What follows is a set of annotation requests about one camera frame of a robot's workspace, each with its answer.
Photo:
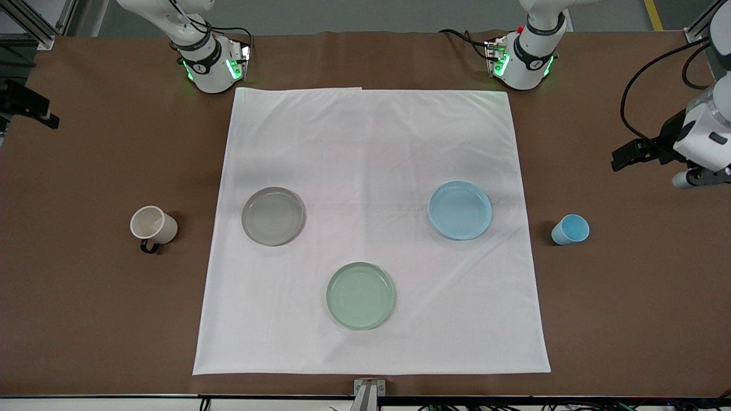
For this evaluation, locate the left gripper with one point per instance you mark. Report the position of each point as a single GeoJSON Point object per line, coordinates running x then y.
{"type": "Point", "coordinates": [664, 140]}

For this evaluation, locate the brown table cover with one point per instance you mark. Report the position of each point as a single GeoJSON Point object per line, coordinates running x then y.
{"type": "Point", "coordinates": [85, 314]}

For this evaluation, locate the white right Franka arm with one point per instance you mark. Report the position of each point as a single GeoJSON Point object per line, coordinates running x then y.
{"type": "Point", "coordinates": [208, 63]}

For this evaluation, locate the gray plate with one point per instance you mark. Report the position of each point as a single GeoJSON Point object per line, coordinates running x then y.
{"type": "Point", "coordinates": [273, 216]}

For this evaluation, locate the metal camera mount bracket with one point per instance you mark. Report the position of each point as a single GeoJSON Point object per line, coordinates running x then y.
{"type": "Point", "coordinates": [369, 394]}

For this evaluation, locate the light blue cup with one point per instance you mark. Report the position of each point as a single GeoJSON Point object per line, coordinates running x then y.
{"type": "Point", "coordinates": [571, 230]}

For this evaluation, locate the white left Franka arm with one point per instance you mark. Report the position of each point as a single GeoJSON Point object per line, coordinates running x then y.
{"type": "Point", "coordinates": [528, 57]}

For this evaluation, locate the light blue plate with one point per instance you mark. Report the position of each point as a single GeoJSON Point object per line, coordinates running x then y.
{"type": "Point", "coordinates": [460, 210]}

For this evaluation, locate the aluminium frame profile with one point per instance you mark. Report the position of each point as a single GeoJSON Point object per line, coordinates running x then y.
{"type": "Point", "coordinates": [699, 25]}
{"type": "Point", "coordinates": [34, 23]}

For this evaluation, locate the light green plate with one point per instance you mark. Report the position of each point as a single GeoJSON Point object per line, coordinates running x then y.
{"type": "Point", "coordinates": [361, 295]}

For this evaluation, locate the white cloth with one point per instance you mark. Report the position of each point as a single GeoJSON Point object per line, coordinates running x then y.
{"type": "Point", "coordinates": [371, 148]}

